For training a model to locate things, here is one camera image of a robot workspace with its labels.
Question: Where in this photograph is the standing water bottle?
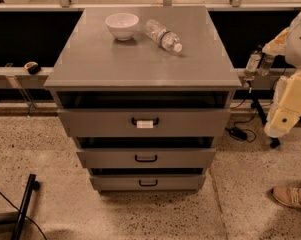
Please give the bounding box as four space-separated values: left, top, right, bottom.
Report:
257 54 275 76
244 50 262 78

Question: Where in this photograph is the black cable on floor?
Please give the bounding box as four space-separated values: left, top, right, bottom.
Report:
0 182 48 240

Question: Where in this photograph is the grey bottom drawer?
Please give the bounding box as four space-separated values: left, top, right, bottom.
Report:
90 174 206 192

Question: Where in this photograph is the yellow black tape measure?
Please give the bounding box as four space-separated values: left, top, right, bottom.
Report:
24 61 41 75

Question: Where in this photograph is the grey drawer cabinet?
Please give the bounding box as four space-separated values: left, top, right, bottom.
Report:
43 5 242 194

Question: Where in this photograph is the grey drawer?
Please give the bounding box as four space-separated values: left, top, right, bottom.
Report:
77 148 216 169
90 174 206 192
58 109 230 137

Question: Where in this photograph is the grey middle drawer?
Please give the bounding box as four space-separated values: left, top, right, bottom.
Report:
77 148 216 169

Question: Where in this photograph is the clear plastic bottle lying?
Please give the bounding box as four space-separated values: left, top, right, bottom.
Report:
144 19 183 53

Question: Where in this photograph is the left standing water bottle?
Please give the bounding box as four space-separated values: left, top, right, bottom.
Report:
244 50 262 78

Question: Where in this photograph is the grey top drawer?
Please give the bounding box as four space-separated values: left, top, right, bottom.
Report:
58 109 230 137

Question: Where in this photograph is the black power adapter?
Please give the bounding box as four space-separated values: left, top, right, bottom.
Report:
228 127 247 141

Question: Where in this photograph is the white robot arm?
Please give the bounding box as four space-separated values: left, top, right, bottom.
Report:
262 11 301 138

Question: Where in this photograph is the white ceramic bowl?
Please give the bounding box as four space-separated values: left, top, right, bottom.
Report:
105 13 139 41

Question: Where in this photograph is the right standing water bottle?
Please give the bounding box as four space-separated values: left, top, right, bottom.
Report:
257 54 275 76

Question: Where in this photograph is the tan shoe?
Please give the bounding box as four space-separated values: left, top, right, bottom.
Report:
271 186 301 209

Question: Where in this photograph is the black stand leg left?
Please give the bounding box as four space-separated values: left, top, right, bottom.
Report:
10 174 40 240

